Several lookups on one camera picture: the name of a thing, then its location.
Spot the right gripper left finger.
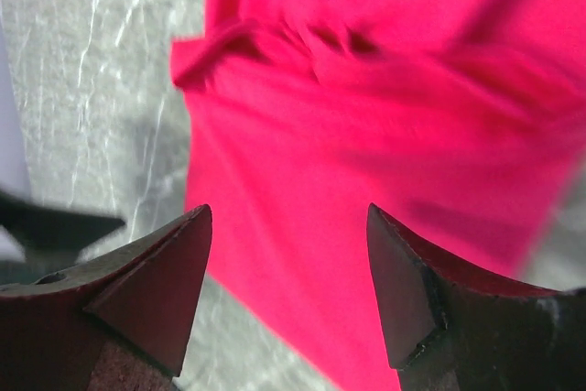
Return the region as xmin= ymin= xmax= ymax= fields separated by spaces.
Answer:
xmin=1 ymin=205 xmax=212 ymax=390

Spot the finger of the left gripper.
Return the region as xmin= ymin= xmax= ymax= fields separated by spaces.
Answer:
xmin=1 ymin=190 xmax=125 ymax=257

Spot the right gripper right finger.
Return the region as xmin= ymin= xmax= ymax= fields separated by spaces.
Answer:
xmin=367 ymin=205 xmax=585 ymax=391

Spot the magenta t shirt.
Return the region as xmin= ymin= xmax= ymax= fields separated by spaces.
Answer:
xmin=170 ymin=0 xmax=585 ymax=390

